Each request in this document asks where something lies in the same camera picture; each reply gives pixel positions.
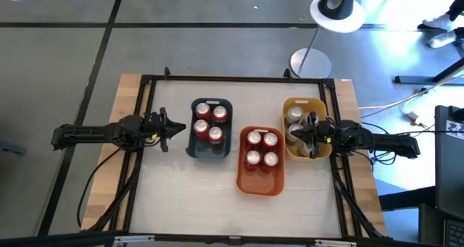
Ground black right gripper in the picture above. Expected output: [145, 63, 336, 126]
[291, 110, 352, 160]

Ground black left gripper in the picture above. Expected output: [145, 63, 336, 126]
[142, 106, 187, 154]

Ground dark blue plastic tray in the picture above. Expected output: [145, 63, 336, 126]
[186, 97, 233, 159]

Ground orange plastic tray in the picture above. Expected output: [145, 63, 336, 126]
[235, 126, 286, 197]

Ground yellow plastic tray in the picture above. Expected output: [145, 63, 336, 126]
[282, 96, 333, 162]

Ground grey round floor base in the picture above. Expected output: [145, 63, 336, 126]
[289, 46, 333, 79]

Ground thin metal pole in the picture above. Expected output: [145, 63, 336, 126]
[299, 25, 323, 67]

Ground white power adapter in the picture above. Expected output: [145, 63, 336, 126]
[405, 111, 425, 127]

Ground black desk leg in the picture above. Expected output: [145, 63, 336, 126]
[378, 185, 436, 212]

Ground black desk foot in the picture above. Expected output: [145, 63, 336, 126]
[394, 56, 464, 85]

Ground black box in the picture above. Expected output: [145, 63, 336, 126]
[417, 203, 447, 245]

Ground black crossbar with silver brackets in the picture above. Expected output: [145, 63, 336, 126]
[0, 230, 464, 247]

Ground person's white shoe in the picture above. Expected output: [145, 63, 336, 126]
[427, 31, 458, 49]
[422, 14, 454, 30]

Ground black keyboard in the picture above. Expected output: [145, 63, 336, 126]
[444, 219, 464, 247]

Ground person's leg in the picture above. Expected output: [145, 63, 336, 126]
[447, 0, 464, 22]

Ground black metal table frame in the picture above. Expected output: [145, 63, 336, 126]
[81, 66, 387, 240]

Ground black cable loops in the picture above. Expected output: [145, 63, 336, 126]
[362, 151, 398, 167]

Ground white cable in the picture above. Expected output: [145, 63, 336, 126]
[358, 72, 464, 111]

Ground white round base plate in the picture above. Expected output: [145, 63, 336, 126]
[309, 0, 366, 34]

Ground long black cable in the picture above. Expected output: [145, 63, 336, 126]
[75, 147, 124, 229]

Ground black curved stand bracket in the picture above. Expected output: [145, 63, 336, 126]
[317, 0, 360, 21]

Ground thin black cable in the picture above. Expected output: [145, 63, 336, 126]
[362, 122, 464, 136]

